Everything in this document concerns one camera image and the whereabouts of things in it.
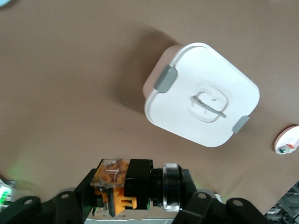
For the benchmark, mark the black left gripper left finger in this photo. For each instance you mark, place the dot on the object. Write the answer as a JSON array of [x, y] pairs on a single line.
[[65, 207]]

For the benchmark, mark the light blue round plate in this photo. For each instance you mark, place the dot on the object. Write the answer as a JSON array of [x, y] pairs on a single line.
[[3, 2]]

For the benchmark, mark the white lidded pink container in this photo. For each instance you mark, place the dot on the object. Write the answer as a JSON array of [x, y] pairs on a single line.
[[187, 81]]

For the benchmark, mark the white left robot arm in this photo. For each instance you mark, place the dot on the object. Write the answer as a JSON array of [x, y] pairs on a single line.
[[5, 193]]

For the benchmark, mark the pink round plate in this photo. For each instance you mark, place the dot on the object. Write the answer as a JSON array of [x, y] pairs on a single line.
[[289, 137]]

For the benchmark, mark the white green orange switch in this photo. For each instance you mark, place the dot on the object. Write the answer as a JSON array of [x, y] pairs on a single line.
[[283, 150]]

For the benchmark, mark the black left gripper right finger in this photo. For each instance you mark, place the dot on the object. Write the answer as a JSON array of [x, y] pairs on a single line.
[[210, 210]]

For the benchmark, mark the brown table mat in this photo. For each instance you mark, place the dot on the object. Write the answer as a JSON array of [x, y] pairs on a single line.
[[70, 93]]

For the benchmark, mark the orange black push-button switch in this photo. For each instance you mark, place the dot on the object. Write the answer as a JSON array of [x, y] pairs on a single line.
[[137, 177]]

